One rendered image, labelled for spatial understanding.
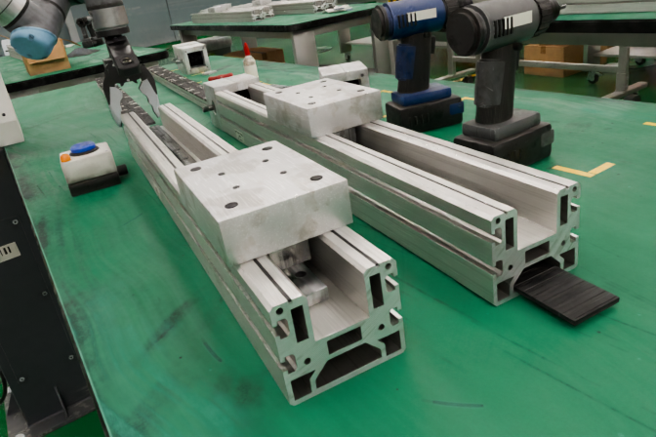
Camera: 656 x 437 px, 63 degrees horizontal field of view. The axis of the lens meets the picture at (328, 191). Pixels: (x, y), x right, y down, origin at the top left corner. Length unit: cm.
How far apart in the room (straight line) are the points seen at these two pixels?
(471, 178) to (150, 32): 1200
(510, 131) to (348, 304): 39
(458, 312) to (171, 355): 25
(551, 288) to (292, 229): 22
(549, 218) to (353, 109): 32
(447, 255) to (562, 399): 17
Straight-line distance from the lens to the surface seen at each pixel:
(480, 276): 48
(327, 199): 43
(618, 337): 47
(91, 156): 96
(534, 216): 52
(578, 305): 48
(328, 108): 70
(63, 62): 322
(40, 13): 125
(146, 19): 1244
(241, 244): 41
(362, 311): 41
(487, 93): 72
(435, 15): 93
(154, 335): 53
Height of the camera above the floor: 106
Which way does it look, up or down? 22 degrees down
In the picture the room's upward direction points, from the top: 9 degrees counter-clockwise
